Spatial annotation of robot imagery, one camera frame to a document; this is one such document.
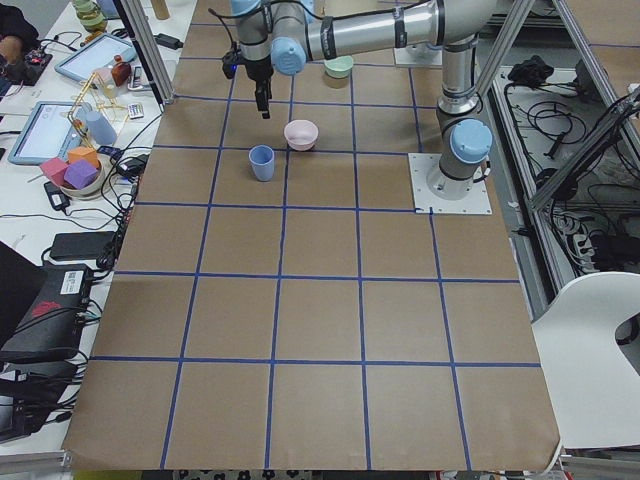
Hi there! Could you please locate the blue tablet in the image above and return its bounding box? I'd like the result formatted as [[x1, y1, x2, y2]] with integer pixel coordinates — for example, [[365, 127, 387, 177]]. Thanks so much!
[[8, 101, 81, 165], [54, 33, 137, 81]]

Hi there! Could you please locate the black laptop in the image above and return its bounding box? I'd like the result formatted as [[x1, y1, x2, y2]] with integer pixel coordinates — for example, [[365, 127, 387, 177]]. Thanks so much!
[[1, 244, 91, 364]]

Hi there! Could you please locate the aluminium frame post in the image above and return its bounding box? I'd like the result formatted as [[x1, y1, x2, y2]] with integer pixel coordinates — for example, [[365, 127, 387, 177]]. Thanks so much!
[[114, 0, 175, 105]]

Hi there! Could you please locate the green bowl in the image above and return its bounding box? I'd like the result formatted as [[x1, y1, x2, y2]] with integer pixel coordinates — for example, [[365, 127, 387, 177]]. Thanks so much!
[[323, 55, 354, 79]]

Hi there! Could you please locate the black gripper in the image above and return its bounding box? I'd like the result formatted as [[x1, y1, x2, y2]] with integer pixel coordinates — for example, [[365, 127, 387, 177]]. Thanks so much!
[[222, 42, 274, 119]]

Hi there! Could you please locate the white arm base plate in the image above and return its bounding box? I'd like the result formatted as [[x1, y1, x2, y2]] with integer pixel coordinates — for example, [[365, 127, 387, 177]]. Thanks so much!
[[408, 153, 492, 215]]

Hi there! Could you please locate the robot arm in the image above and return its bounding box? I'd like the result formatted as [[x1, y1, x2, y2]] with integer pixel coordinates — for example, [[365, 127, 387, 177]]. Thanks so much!
[[222, 1, 496, 183]]

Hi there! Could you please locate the pink bowl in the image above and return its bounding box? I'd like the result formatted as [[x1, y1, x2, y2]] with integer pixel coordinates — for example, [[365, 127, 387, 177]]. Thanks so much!
[[283, 119, 319, 151]]

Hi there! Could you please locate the white chair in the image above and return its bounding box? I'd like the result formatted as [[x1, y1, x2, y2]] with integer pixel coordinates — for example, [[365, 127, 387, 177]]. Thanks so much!
[[533, 272, 639, 449]]

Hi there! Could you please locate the blue cup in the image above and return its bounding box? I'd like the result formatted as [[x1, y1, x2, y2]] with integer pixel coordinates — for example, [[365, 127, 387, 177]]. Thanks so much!
[[249, 145, 275, 182]]

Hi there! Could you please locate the bowl of foam blocks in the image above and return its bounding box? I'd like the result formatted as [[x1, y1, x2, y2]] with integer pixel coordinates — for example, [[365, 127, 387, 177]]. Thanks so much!
[[40, 146, 106, 199]]

